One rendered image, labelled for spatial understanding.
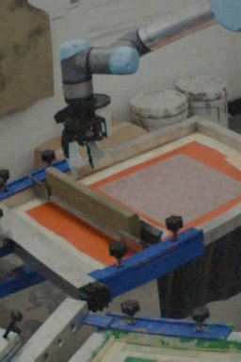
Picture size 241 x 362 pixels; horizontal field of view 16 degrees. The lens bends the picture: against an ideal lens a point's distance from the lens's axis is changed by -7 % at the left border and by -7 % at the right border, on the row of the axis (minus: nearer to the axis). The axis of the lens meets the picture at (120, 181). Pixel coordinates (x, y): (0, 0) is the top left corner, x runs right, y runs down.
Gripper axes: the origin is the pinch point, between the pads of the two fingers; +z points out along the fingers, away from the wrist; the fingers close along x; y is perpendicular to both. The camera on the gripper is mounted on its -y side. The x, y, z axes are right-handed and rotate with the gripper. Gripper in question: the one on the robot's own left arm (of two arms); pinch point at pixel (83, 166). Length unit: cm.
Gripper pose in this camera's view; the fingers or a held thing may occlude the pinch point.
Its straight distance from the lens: 218.1
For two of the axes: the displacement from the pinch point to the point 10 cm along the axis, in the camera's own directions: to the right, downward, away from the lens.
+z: 1.1, 8.9, 4.4
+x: 8.0, -3.4, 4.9
